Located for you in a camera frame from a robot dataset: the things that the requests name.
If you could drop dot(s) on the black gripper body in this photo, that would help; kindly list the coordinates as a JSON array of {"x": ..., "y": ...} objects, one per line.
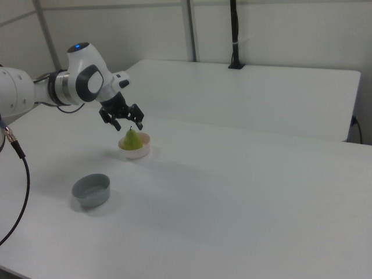
[{"x": 117, "y": 106}]

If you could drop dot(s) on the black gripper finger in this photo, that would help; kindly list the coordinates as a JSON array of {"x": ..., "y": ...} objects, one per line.
[
  {"x": 115, "y": 123},
  {"x": 137, "y": 114}
]

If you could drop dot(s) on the green pear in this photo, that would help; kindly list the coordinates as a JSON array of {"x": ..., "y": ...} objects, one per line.
[{"x": 133, "y": 141}]

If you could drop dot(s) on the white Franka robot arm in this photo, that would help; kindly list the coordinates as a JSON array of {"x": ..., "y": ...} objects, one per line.
[{"x": 17, "y": 90}]

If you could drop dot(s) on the pink plastic bowl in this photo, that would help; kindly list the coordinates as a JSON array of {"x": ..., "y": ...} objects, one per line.
[{"x": 136, "y": 155}]

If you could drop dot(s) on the grey plastic bowl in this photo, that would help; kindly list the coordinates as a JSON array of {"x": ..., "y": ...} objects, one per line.
[{"x": 96, "y": 200}]

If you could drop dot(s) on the grey metal partition post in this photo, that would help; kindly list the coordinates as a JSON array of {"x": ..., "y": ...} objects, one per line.
[
  {"x": 48, "y": 29},
  {"x": 190, "y": 29}
]

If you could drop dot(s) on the black camera pole with base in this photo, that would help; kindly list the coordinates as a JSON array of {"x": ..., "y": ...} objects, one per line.
[{"x": 234, "y": 29}]

